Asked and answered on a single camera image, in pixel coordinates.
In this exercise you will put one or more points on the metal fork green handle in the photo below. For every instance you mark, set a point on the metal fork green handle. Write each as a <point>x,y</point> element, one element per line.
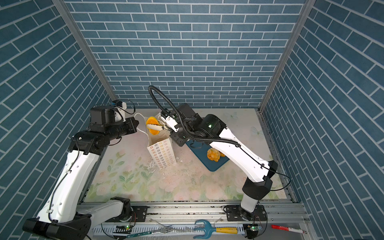
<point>163,230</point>

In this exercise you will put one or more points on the red white marker pen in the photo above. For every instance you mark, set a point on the red white marker pen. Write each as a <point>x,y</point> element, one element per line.
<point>288,229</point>

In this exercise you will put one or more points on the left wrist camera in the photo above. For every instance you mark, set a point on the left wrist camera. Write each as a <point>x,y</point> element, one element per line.
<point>121,109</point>

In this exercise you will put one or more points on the long oval yellow bread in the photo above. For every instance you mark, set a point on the long oval yellow bread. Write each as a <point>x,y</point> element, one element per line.
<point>153,126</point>

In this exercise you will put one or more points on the aluminium corner post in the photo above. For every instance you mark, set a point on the aluminium corner post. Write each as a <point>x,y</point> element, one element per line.
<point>76,32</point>
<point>304,14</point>

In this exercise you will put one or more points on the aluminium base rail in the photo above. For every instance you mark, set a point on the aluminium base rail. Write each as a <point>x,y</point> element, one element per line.
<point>284,211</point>

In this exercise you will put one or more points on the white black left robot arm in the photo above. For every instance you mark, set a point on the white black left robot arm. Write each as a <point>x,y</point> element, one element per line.
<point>58,219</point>

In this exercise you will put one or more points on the aluminium corner post left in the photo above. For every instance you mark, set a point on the aluminium corner post left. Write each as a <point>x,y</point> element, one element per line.
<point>76,32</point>

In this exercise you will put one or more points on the aluminium corner post right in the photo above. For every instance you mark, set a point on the aluminium corner post right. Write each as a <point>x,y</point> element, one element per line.
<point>304,14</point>

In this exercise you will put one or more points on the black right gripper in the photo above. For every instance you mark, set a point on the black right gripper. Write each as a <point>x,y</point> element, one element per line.
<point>179,140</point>

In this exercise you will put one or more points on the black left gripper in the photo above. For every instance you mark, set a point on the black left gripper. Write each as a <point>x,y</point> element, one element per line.
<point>132,127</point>

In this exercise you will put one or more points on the white paper bag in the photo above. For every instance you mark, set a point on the white paper bag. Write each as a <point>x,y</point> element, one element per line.
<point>159,146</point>

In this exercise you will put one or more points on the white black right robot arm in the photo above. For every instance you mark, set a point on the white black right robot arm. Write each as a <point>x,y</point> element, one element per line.
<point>187,125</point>

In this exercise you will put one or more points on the knotted yellow bread roll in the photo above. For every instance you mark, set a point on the knotted yellow bread roll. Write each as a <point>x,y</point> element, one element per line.
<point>214,155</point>

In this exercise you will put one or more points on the teal yellow garden fork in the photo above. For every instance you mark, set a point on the teal yellow garden fork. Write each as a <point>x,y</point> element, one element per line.
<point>208,229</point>

